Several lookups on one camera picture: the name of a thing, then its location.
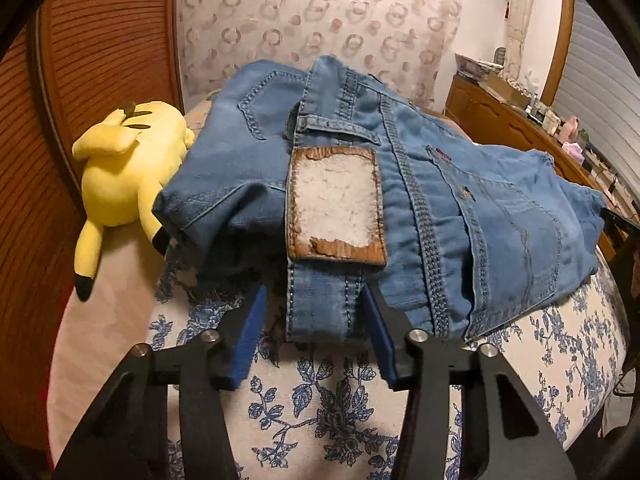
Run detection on yellow plush toy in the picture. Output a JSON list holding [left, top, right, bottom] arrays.
[[71, 101, 197, 302]]

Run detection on white lace curtain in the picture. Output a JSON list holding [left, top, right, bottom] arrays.
[[505, 0, 536, 81]]

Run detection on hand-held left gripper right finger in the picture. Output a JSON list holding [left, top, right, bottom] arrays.
[[361, 284, 578, 480]]

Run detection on wooden window frame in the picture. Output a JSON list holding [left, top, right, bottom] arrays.
[[537, 0, 577, 106]]

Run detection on blue floral white bedding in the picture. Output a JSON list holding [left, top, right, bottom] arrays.
[[147, 230, 631, 480]]

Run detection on pale pink bed sheet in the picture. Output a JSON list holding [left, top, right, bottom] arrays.
[[47, 100, 211, 461]]

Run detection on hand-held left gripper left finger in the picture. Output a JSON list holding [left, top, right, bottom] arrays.
[[52, 284, 269, 480]]

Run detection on blue denim pants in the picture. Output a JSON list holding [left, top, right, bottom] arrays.
[[151, 55, 608, 346]]

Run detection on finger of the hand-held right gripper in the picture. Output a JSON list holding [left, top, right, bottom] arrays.
[[600, 205, 640, 271]]

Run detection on white window blind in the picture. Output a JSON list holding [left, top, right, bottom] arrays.
[[550, 0, 640, 201]]

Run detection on wooden dresser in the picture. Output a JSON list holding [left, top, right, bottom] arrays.
[[445, 74, 621, 261]]

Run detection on circle patterned curtain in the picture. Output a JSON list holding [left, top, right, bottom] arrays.
[[172, 0, 463, 111]]

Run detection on stack of papers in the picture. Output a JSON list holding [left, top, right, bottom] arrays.
[[454, 52, 506, 81]]

